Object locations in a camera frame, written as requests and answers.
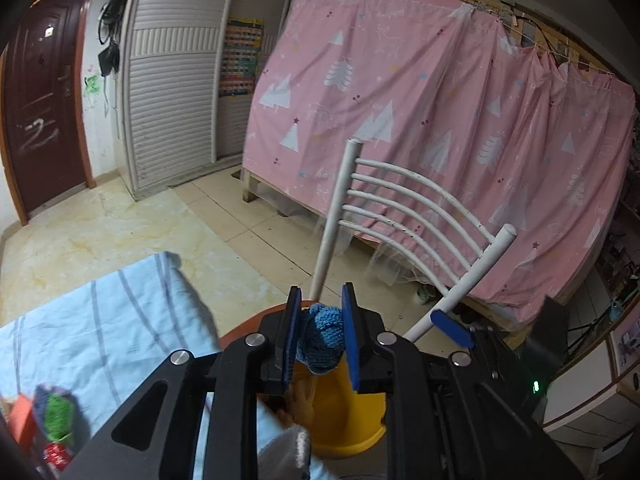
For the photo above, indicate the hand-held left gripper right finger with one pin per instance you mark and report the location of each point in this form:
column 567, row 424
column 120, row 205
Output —
column 351, row 345

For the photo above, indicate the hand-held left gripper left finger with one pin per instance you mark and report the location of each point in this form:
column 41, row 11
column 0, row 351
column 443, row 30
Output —
column 293, row 345

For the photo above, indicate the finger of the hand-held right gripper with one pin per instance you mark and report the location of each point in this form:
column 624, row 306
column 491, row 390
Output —
column 452, row 328

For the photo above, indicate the blue knitted cloth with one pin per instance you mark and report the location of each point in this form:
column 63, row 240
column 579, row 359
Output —
column 322, row 335

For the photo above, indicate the yellow plastic bin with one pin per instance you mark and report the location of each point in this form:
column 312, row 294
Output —
column 345, row 420

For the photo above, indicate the orange box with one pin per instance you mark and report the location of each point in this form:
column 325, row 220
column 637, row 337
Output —
column 21, row 417

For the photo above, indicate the person's left hand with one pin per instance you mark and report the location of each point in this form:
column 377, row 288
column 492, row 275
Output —
column 285, row 452

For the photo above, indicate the white cabinet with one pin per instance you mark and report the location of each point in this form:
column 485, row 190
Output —
column 590, row 410

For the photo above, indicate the white metal chair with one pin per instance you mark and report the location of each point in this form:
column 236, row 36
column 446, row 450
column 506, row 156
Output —
column 332, row 210

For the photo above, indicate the light blue striped tablecloth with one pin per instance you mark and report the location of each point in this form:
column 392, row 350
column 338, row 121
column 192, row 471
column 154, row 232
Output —
column 100, row 320

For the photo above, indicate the green purple knitted pad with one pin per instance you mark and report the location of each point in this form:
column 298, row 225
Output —
column 55, row 410

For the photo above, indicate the pink tree-print bed curtain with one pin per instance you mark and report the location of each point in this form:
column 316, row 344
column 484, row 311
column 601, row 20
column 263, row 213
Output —
column 400, row 85

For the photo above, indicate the red packet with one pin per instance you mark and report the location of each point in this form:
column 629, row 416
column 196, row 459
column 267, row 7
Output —
column 57, row 456

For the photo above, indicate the white louvered wardrobe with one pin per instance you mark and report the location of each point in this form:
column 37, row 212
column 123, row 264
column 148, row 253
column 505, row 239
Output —
column 165, row 100

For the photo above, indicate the colourful chart poster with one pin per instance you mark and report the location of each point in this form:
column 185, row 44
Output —
column 240, row 57

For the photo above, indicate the black hanging bag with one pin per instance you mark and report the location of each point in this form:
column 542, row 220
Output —
column 109, row 60

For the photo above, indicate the dark red door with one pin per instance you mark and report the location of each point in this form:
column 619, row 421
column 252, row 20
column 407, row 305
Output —
column 40, row 110

